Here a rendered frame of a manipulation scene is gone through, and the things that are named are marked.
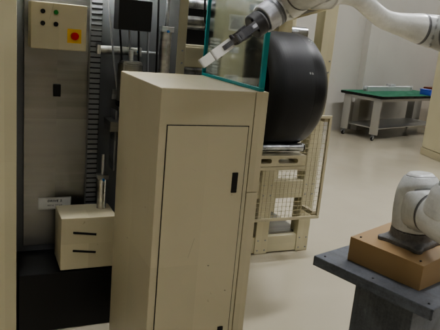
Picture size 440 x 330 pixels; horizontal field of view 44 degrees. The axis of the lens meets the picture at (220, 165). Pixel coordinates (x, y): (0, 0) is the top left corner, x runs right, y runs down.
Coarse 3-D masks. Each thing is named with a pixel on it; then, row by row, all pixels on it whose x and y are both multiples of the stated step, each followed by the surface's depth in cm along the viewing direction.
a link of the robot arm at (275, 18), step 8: (272, 0) 163; (256, 8) 164; (264, 8) 162; (272, 8) 162; (280, 8) 162; (264, 16) 162; (272, 16) 162; (280, 16) 163; (272, 24) 163; (280, 24) 165
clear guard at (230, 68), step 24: (216, 0) 226; (240, 0) 206; (264, 0) 189; (216, 24) 227; (240, 24) 206; (240, 48) 207; (264, 48) 189; (216, 72) 228; (240, 72) 207; (264, 72) 191
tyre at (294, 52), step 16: (272, 32) 280; (288, 32) 288; (272, 48) 270; (288, 48) 269; (304, 48) 274; (272, 64) 268; (288, 64) 265; (304, 64) 269; (320, 64) 273; (272, 80) 268; (288, 80) 264; (304, 80) 267; (320, 80) 271; (272, 96) 268; (288, 96) 265; (304, 96) 269; (320, 96) 272; (272, 112) 270; (288, 112) 268; (304, 112) 272; (320, 112) 277; (272, 128) 275; (288, 128) 276; (304, 128) 280
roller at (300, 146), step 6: (264, 144) 283; (270, 144) 285; (276, 144) 286; (282, 144) 288; (288, 144) 289; (294, 144) 291; (300, 144) 292; (264, 150) 283; (270, 150) 285; (276, 150) 286; (282, 150) 288; (288, 150) 289; (294, 150) 291; (300, 150) 292
